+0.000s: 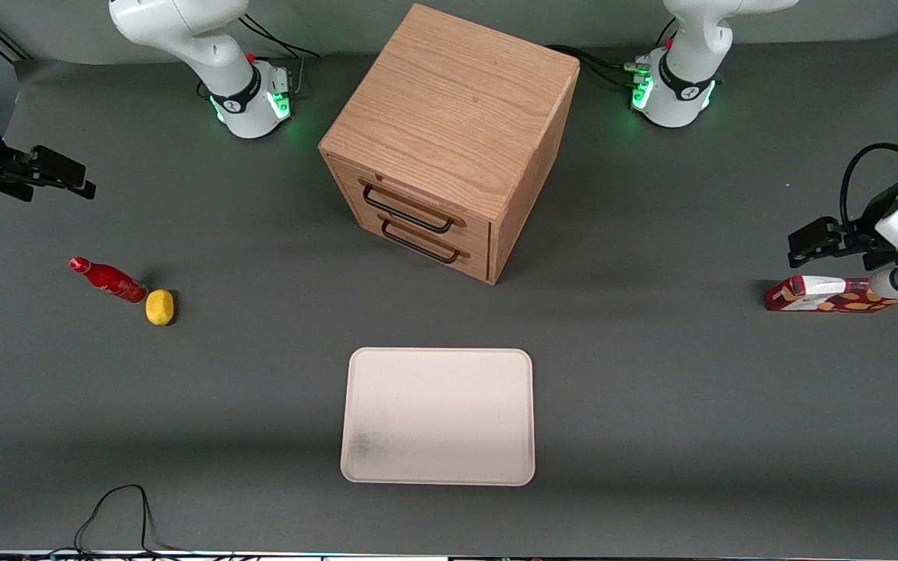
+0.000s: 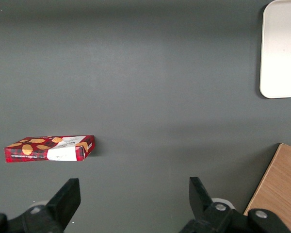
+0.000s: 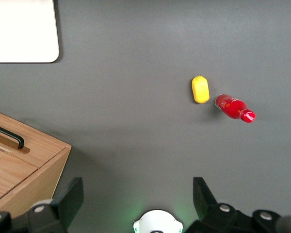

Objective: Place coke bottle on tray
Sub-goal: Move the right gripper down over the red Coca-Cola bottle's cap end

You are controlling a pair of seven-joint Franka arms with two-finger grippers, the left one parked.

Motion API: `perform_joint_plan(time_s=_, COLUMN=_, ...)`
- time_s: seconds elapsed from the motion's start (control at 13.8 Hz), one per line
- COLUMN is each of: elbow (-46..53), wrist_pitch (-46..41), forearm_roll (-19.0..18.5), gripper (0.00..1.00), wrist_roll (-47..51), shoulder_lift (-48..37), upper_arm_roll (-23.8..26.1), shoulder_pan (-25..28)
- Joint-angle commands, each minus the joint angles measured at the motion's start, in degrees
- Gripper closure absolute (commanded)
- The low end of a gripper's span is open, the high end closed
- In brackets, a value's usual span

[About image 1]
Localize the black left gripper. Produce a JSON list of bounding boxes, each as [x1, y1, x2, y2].
[[787, 183, 898, 271]]

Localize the red coke bottle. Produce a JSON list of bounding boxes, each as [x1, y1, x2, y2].
[[69, 256, 148, 305]]

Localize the cream plastic tray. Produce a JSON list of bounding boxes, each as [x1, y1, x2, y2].
[[340, 348, 536, 487]]

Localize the red snack box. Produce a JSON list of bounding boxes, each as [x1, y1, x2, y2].
[[764, 275, 898, 313]]

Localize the yellow lemon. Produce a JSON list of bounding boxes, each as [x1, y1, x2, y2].
[[145, 289, 176, 327]]

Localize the wooden drawer front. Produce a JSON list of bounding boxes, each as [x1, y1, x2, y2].
[[330, 160, 493, 252], [355, 212, 491, 283]]

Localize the wooden drawer cabinet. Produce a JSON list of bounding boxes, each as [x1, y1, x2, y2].
[[318, 4, 581, 287]]

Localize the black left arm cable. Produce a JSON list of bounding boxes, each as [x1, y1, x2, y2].
[[840, 142, 898, 228]]

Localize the black right base cable bundle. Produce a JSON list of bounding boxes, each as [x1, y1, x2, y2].
[[237, 13, 322, 62]]

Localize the black base cable bundle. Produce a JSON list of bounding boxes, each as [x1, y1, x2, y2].
[[237, 13, 322, 62], [549, 44, 652, 91]]

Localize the black left base cable bundle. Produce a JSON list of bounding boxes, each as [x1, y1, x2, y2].
[[549, 44, 652, 91]]

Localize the thin black looped cable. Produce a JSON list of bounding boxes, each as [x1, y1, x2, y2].
[[73, 484, 181, 557]]

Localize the black metal drawer handle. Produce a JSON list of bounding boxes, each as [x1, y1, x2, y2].
[[360, 182, 456, 235], [380, 218, 462, 265]]

